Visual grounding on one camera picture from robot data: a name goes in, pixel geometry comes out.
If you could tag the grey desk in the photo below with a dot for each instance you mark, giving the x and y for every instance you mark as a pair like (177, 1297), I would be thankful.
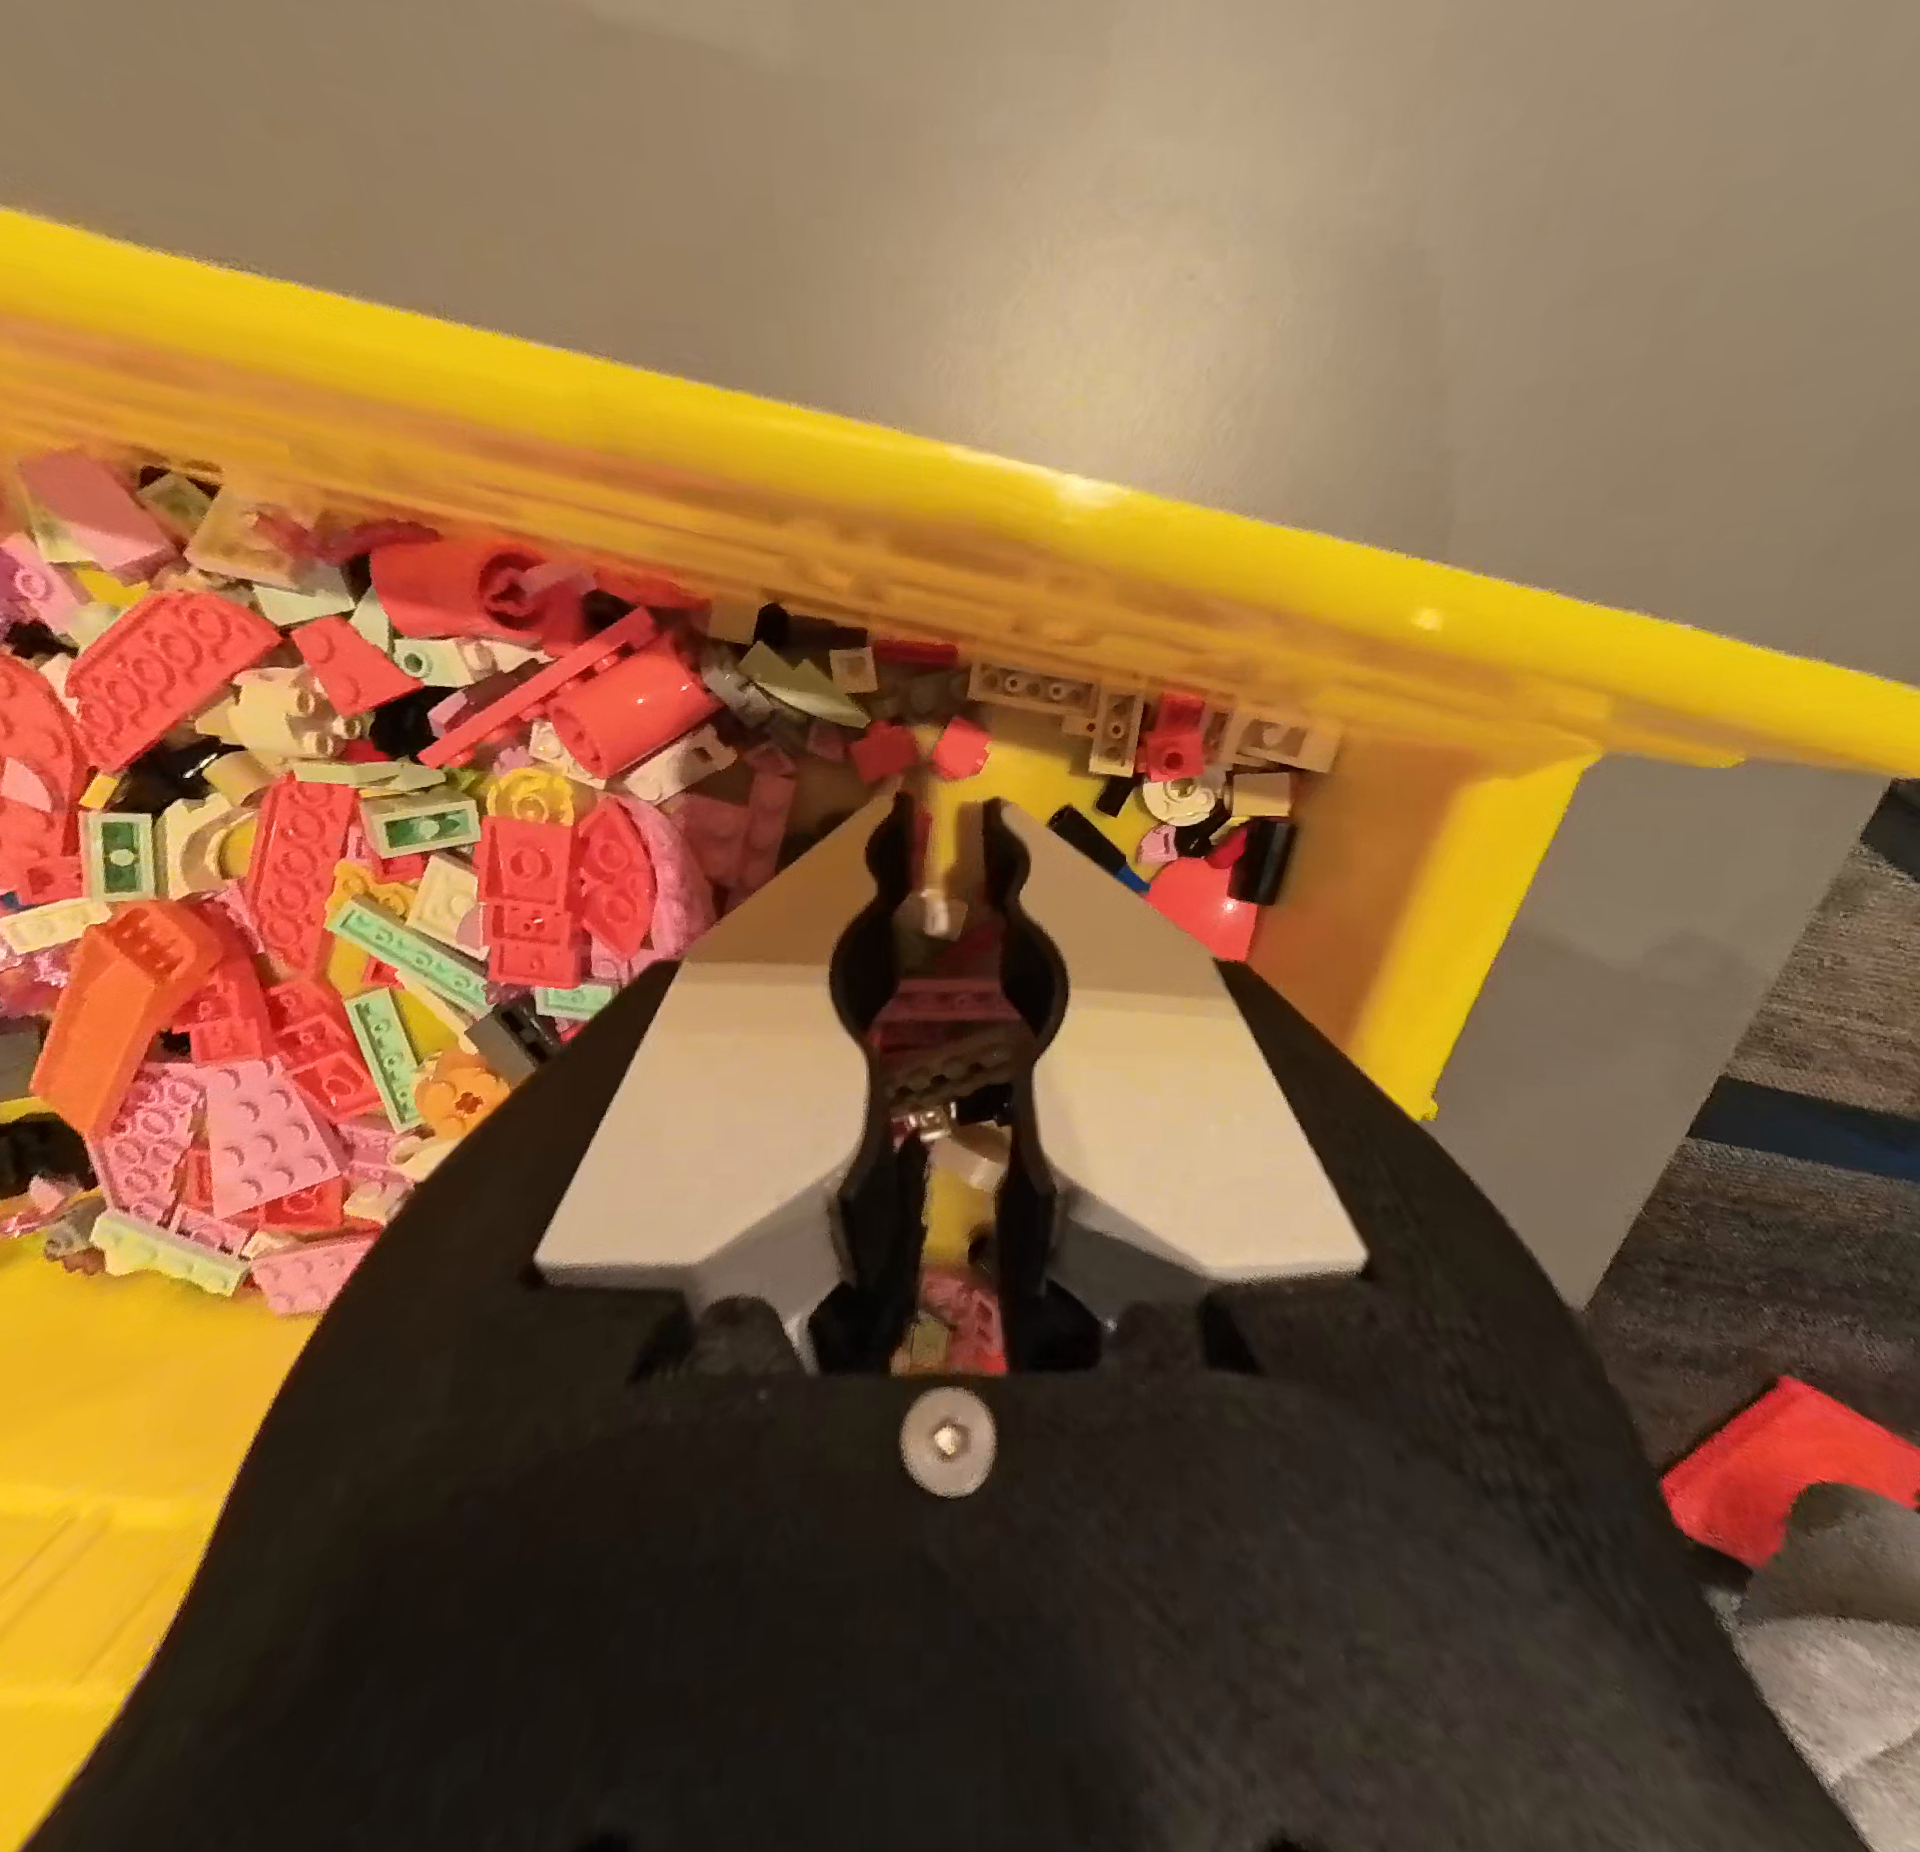
(1051, 158)

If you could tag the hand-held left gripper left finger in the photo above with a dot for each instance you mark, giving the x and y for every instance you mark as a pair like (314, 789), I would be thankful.
(719, 1133)

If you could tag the red plastic object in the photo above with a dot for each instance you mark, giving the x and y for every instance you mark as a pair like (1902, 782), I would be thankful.
(1754, 1465)

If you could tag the person's grey clothing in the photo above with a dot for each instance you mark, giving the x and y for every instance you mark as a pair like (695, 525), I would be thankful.
(1847, 1659)

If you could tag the pile of toy bricks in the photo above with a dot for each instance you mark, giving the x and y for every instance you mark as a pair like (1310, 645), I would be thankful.
(299, 834)

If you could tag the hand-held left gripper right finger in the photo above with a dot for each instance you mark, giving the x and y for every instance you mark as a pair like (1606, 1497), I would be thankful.
(1181, 1133)

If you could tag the yellow plastic bin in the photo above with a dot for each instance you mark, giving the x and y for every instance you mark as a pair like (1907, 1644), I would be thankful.
(750, 445)

